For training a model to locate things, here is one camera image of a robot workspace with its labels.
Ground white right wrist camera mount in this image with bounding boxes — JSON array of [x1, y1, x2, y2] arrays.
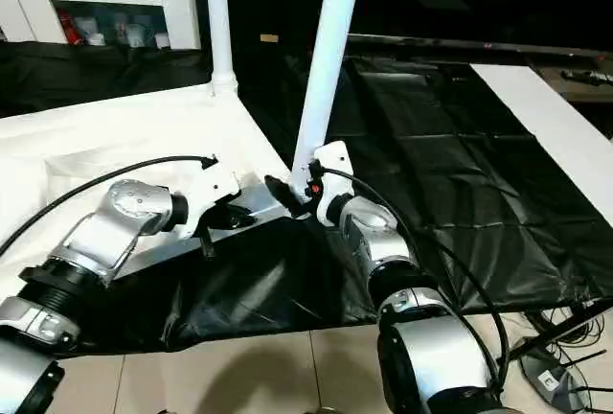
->
[[306, 141, 354, 229]]

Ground small bottles behind glass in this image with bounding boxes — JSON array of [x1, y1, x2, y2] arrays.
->
[[56, 4, 175, 48]]

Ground black floor cables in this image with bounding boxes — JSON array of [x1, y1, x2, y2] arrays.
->
[[512, 304, 613, 414]]

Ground dark elongated device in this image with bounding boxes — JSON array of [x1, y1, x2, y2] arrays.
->
[[561, 69, 613, 85]]

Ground black plastic mat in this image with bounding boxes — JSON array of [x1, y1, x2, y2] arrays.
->
[[0, 38, 613, 356]]

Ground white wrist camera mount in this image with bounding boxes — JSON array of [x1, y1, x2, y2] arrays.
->
[[306, 141, 354, 229], [175, 159, 243, 239]]

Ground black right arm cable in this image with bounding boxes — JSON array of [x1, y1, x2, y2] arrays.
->
[[321, 169, 511, 391]]

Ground white plastic table top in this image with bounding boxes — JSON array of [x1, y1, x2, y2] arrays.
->
[[0, 83, 309, 283]]

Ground white plastic table leg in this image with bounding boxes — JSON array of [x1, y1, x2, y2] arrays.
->
[[202, 0, 240, 99], [287, 0, 368, 206]]

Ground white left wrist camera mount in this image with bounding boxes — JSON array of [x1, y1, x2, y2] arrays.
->
[[175, 159, 243, 239]]

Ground dark metal rail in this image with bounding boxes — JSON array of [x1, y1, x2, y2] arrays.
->
[[345, 34, 613, 60]]

